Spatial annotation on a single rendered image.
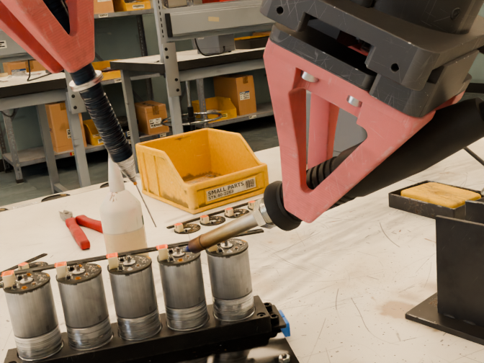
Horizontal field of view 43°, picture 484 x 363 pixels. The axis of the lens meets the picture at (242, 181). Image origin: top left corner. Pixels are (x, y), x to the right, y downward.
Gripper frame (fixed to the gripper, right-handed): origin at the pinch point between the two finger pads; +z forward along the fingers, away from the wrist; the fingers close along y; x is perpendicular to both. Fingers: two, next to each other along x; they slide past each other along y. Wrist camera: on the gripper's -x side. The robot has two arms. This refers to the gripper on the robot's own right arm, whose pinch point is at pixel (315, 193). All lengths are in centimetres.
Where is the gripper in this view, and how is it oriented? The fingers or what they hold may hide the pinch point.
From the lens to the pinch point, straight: 28.7
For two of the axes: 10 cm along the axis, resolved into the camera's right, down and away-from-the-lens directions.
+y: -5.4, 2.8, -7.9
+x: 7.9, 5.0, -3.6
